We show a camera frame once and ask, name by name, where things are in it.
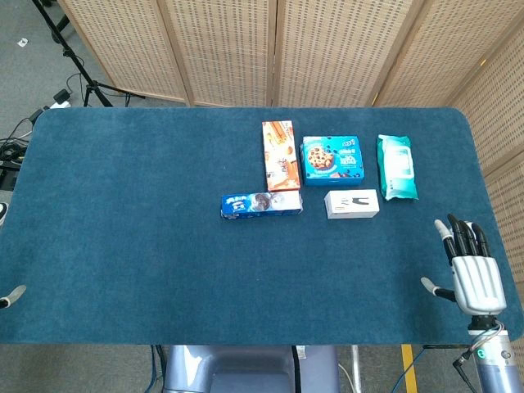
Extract black grey-tipped left robot hand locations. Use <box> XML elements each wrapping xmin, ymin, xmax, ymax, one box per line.
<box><xmin>0</xmin><ymin>284</ymin><xmax>28</xmax><ymax>310</ymax></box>

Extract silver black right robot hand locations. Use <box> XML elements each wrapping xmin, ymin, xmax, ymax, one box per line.
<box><xmin>420</xmin><ymin>213</ymin><xmax>508</xmax><ymax>328</ymax></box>

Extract white small box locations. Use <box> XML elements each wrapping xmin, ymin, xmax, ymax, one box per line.
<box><xmin>323</xmin><ymin>188</ymin><xmax>381</xmax><ymax>220</ymax></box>

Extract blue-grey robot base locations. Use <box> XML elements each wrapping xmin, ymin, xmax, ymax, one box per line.
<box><xmin>163</xmin><ymin>345</ymin><xmax>341</xmax><ymax>393</ymax></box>

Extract blue chocolate chip cookie box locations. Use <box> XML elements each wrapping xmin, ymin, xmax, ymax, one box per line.
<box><xmin>301</xmin><ymin>135</ymin><xmax>366</xmax><ymax>187</ymax></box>

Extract blue Oreo cookie pack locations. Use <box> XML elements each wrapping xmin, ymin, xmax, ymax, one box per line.
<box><xmin>220</xmin><ymin>190</ymin><xmax>305</xmax><ymax>221</ymax></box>

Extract orange biscuit box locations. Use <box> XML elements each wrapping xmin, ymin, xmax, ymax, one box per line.
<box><xmin>261</xmin><ymin>120</ymin><xmax>302</xmax><ymax>192</ymax></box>

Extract blue felt table mat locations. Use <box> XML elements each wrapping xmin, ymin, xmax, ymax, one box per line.
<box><xmin>0</xmin><ymin>106</ymin><xmax>524</xmax><ymax>346</ymax></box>

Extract teal wet wipes pack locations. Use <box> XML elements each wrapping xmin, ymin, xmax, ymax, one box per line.
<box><xmin>376</xmin><ymin>133</ymin><xmax>419</xmax><ymax>201</ymax></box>

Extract metal table leg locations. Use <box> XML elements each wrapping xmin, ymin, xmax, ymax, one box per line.
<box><xmin>350</xmin><ymin>345</ymin><xmax>364</xmax><ymax>393</ymax></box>

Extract black tripod stand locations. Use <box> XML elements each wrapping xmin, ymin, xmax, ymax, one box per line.
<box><xmin>31</xmin><ymin>0</ymin><xmax>145</xmax><ymax>108</ymax></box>

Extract black floor cable bundle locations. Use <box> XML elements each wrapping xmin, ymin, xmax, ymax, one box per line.
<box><xmin>0</xmin><ymin>106</ymin><xmax>46</xmax><ymax>192</ymax></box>

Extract blue cable under table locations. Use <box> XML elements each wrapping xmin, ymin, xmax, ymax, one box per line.
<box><xmin>149</xmin><ymin>345</ymin><xmax>165</xmax><ymax>393</ymax></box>

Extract black cable on base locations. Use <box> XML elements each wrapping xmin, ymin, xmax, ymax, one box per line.
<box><xmin>291</xmin><ymin>345</ymin><xmax>303</xmax><ymax>393</ymax></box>

